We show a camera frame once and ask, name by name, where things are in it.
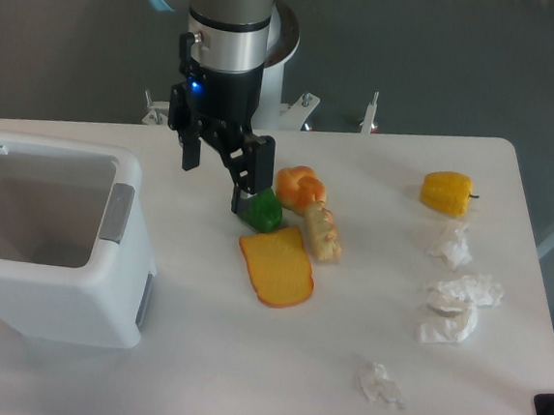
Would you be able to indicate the crumpled white tissue middle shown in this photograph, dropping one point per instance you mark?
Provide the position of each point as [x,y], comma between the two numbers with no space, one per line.
[467,292]

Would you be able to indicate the beige toy pastry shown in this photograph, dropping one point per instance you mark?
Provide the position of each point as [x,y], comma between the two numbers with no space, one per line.
[322,232]

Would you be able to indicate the white table clamp bracket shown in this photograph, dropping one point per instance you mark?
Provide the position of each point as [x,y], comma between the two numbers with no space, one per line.
[286,117]

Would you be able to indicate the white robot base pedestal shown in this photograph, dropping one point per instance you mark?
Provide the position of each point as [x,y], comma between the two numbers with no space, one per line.
[283,41]

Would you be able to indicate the crumpled white tissue lower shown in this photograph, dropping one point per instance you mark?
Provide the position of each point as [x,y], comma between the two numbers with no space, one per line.
[448,324]

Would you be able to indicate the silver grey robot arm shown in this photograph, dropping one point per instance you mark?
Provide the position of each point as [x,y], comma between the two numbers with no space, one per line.
[221,58]

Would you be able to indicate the yellow toy cheese slice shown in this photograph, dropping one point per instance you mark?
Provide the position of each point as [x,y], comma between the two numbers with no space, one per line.
[278,267]

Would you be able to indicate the small crumpled white tissue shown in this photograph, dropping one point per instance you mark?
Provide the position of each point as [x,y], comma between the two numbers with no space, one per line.
[377,385]

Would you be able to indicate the white trash can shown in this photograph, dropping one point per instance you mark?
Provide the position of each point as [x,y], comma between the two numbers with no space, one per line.
[76,261]

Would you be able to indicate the yellow toy bell pepper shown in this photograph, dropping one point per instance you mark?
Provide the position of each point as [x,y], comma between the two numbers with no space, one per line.
[447,192]

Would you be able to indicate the crumpled white tissue upper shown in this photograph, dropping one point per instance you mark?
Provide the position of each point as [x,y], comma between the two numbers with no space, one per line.
[452,245]

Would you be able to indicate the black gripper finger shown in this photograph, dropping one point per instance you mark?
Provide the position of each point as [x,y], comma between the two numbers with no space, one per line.
[188,129]
[248,157]

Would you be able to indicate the green toy bell pepper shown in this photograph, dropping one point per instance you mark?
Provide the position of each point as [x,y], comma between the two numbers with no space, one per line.
[261,211]

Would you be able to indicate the orange toy bread roll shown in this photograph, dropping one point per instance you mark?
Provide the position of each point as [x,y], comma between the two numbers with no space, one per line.
[297,187]

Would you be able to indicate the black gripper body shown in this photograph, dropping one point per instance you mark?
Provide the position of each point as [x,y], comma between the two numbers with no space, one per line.
[210,103]

